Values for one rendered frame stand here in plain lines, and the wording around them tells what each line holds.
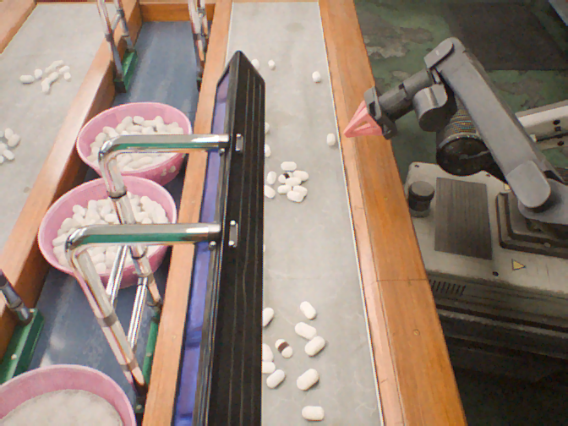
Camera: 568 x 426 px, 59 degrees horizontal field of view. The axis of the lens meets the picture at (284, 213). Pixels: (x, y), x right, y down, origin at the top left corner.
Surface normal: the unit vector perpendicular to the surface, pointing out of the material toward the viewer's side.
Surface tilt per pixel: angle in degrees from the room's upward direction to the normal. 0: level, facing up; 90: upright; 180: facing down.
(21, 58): 0
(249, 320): 58
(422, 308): 0
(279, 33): 0
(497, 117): 45
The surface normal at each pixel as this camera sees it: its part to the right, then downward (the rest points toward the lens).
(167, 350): 0.00, -0.69
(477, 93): -0.71, -0.43
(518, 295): -0.23, 0.70
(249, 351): 0.85, -0.38
